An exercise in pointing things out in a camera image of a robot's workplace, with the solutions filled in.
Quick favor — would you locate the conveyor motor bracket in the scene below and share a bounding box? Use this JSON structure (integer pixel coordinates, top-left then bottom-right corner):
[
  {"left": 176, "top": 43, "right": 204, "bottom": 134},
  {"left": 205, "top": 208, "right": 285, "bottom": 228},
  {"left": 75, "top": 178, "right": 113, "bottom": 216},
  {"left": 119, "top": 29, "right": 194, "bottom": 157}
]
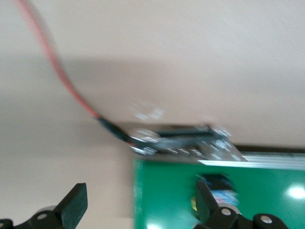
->
[{"left": 130, "top": 123, "right": 250, "bottom": 163}]

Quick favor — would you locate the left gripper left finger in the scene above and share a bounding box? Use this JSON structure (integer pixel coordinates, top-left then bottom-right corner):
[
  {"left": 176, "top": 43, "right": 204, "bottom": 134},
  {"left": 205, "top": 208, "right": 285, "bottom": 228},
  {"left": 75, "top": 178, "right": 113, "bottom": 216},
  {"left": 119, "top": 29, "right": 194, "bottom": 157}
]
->
[{"left": 0, "top": 182, "right": 89, "bottom": 229}]

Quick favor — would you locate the green conveyor belt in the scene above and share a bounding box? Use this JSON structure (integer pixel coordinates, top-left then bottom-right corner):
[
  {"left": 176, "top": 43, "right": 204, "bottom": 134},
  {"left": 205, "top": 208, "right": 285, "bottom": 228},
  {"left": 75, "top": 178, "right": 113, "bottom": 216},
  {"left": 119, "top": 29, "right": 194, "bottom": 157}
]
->
[{"left": 132, "top": 143, "right": 305, "bottom": 229}]

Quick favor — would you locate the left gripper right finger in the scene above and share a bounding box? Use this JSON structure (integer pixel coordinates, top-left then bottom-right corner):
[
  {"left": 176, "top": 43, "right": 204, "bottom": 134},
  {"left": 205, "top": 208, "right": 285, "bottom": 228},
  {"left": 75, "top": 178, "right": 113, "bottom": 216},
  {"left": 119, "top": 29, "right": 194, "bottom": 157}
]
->
[{"left": 195, "top": 181, "right": 289, "bottom": 229}]

